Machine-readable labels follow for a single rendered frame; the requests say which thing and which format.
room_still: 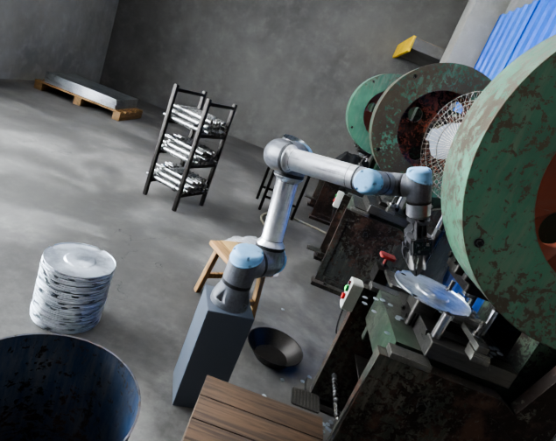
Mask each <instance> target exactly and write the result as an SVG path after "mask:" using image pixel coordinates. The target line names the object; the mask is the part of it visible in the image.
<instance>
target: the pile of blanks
mask: <svg viewBox="0 0 556 441"><path fill-rule="evenodd" d="M114 271H115V270H114ZM114 271H113V272H112V273H110V274H109V273H108V275H107V276H104V277H99V278H91V279H85V278H76V277H71V276H66V275H63V274H60V273H59V272H58V271H55V270H53V269H51V268H49V267H48V266H47V265H46V264H45V262H44V260H43V256H42V258H41V260H40V264H39V273H38V276H37V279H36V284H35V289H34V292H33V299H32V302H31V307H30V316H31V318H32V321H33V322H34V323H35V324H36V325H38V326H40V327H41V328H43V329H45V330H47V329H48V331H49V332H53V333H62V334H76V333H84V332H86V331H88V330H90V329H92V328H94V327H95V326H96V325H97V324H98V323H99V321H100V319H101V315H102V311H103V308H104V305H105V303H106V299H107V296H108V292H109V286H110V283H111V280H112V277H113V275H114Z"/></svg>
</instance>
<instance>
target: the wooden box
mask: <svg viewBox="0 0 556 441"><path fill-rule="evenodd" d="M181 441H323V423H322V417H320V416H316V415H314V414H311V413H308V412H305V411H304V410H301V409H297V408H294V407H292V406H290V405H287V404H284V403H282V402H278V401H276V400H273V399H270V398H269V397H266V396H263V395H259V394H257V393H255V392H252V391H249V390H247V389H245V388H241V387H238V386H236V385H234V384H231V383H228V382H226V381H222V380H219V379H217V378H214V377H212V376H210V375H207V377H206V380H205V381H204V384H203V386H202V389H201V392H200V395H199V397H198V400H197V402H196V404H195V406H194V410H193V413H192V415H191V417H190V419H189V422H188V424H187V427H186V430H185V433H184V435H183V438H182V439H181Z"/></svg>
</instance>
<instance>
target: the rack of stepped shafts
mask: <svg viewBox="0 0 556 441"><path fill-rule="evenodd" d="M178 92H182V93H186V94H191V95H198V96H201V99H200V102H199V105H198V108H195V107H189V106H183V105H179V104H178V105H176V104H174V102H175V99H176V95H177V93H178ZM206 95H207V91H204V90H203V91H202V93H198V92H194V91H191V90H186V89H183V88H179V85H178V84H175V83H174V86H173V89H172V94H171V98H170V101H169V103H168V107H167V110H166V112H164V113H163V115H164V116H165V119H164V121H163V124H162V128H161V131H160V134H159V137H158V142H157V146H156V149H155V151H154V155H153V158H152V161H151V167H150V170H149V171H148V172H147V173H146V174H148V176H147V179H146V182H145V185H144V190H143V194H144V195H147V193H148V191H149V188H150V184H151V182H152V181H158V182H159V183H161V184H163V185H165V186H168V187H169V188H171V189H172V190H173V191H177V194H176V198H175V201H174V203H173V206H172V210H173V211H174V212H176V211H177V208H178V205H179V201H180V198H184V197H190V196H195V195H201V194H202V196H201V201H200V204H199V205H200V206H203V205H204V202H205V199H206V197H207V194H208V189H209V187H210V185H211V182H212V179H213V176H214V174H215V169H216V166H217V165H218V161H219V158H220V155H221V153H222V149H223V146H224V144H225V141H226V138H227V135H228V133H229V128H230V125H231V123H232V120H233V117H234V114H235V112H236V108H237V105H236V104H234V103H233V106H232V107H231V106H227V105H222V104H218V103H213V102H212V100H211V99H209V98H207V100H206V103H205V107H204V109H203V111H202V107H203V104H204V101H205V99H206ZM210 106H212V107H217V108H222V109H230V113H229V118H228V120H227V123H225V122H224V121H222V120H220V119H218V118H217V117H215V116H213V115H210V114H209V113H208V111H209V108H210ZM173 107H175V108H177V110H176V109H174V108H173ZM172 112H173V113H174V115H173V114H172ZM168 123H177V124H180V125H182V126H184V127H186V128H188V129H190V133H189V136H182V135H180V134H178V135H177V134H174V136H172V135H170V134H166V133H165V132H166V129H167V125H168ZM225 125H226V126H225ZM223 126H225V127H223ZM222 130H223V131H222ZM195 131H196V134H195V137H194V132H195ZM202 134H206V135H202ZM164 137H167V138H169V139H168V140H167V141H166V140H164ZM193 137H194V139H193ZM200 138H211V139H221V141H220V144H219V147H218V150H217V152H216V151H214V150H211V149H209V148H208V147H207V146H206V145H204V144H202V143H199V140H200ZM163 143H164V144H163ZM159 153H168V154H170V155H172V156H174V157H176V158H178V159H180V160H181V161H180V164H174V163H172V162H169V163H168V162H165V164H158V163H157V161H158V155H159ZM214 155H215V156H214ZM185 162H186V163H187V164H186V167H184V165H185ZM156 166H158V167H159V168H157V169H155V167H156ZM209 167H212V168H211V171H210V173H209V176H208V181H207V180H206V179H204V178H203V177H201V176H199V174H197V173H195V172H193V171H190V169H193V168H209ZM155 172H156V173H155ZM206 181H207V183H206Z"/></svg>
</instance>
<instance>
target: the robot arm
mask: <svg viewBox="0 0 556 441"><path fill-rule="evenodd" d="M264 161H265V163H266V164H267V165H268V166H269V167H270V168H272V170H274V174H275V176H276V182H275V185H274V189H273V193H272V196H271V203H270V206H269V209H268V213H267V216H266V220H265V223H264V230H263V233H262V236H261V237H260V238H258V239H257V241H256V245H253V244H248V243H240V244H237V245H235V246H234V248H233V250H232V252H231V253H230V255H229V261H228V263H227V266H226V269H225V270H224V273H223V276H222V279H221V281H220V282H219V283H218V284H217V285H216V286H215V287H214V288H213V290H212V292H211V295H210V299H211V301H212V302H213V304H214V305H216V306H217V307H218V308H220V309H222V310H224V311H226V312H231V313H243V312H246V311H247V309H248V307H249V304H250V288H251V286H252V284H253V282H254V280H255V279H256V278H259V277H267V276H274V275H276V274H277V273H279V272H281V271H282V270H283V269H284V267H285V265H286V255H285V245H284V243H283V239H284V235H285V230H286V226H287V223H288V220H289V216H290V213H291V210H292V203H293V201H294V197H295V193H296V191H297V187H298V183H300V182H302V181H303V179H304V177H305V175H307V176H310V177H313V178H316V179H321V180H324V181H327V182H330V183H333V184H336V185H339V186H344V187H347V188H350V189H353V190H356V191H358V192H359V193H362V194H364V195H386V196H397V197H406V215H407V216H406V220H407V221H409V222H410V224H409V225H408V226H407V227H406V228H405V229H404V232H405V236H404V238H405V241H402V254H403V256H404V259H405V261H406V263H407V265H408V267H409V269H410V271H411V273H412V274H413V275H414V276H415V277H417V276H418V275H419V274H420V272H421V271H422V270H426V258H427V257H428V256H430V255H433V248H432V244H433V238H432V237H431V236H430V235H429V234H428V233H427V226H429V221H430V215H431V208H433V205H431V203H432V184H433V182H432V170H431V169H430V168H428V167H424V166H419V167H417V166H415V167H410V168H408V169H407V173H395V172H387V171H377V170H373V169H370V168H366V167H362V166H359V165H356V164H350V163H347V162H343V161H340V160H336V159H333V158H330V157H324V156H321V155H317V154H314V153H313V152H312V150H311V149H310V148H309V146H307V145H306V144H304V143H301V142H294V141H290V140H286V139H283V138H278V139H274V140H272V141H270V142H269V143H268V144H267V145H266V147H265V149H264ZM415 256H417V257H418V260H417V262H416V264H417V267H416V269H415V268H414V267H415V263H414V258H415Z"/></svg>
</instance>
